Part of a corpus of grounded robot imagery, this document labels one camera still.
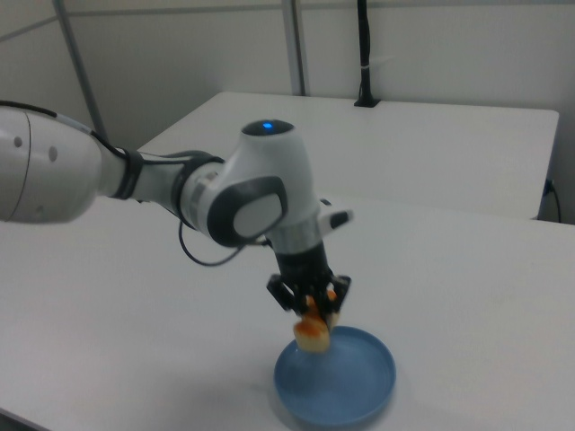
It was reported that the black camera stand pole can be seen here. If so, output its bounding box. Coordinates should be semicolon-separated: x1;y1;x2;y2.
353;0;384;109

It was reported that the toy bread with orange glaze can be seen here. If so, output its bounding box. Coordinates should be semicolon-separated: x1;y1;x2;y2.
293;289;341;356

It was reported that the black cable at table edge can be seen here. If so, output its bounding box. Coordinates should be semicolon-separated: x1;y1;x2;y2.
543;178;563;224

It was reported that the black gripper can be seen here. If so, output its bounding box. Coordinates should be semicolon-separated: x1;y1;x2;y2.
264;244;353;315

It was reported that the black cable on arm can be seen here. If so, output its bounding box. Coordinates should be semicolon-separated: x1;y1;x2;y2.
0;100;270;267

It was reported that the blue plastic plate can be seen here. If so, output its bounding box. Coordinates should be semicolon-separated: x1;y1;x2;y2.
273;324;398;428

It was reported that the grey partition frame post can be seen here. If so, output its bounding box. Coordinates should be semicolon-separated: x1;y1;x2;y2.
51;0;110;141
281;0;312;97

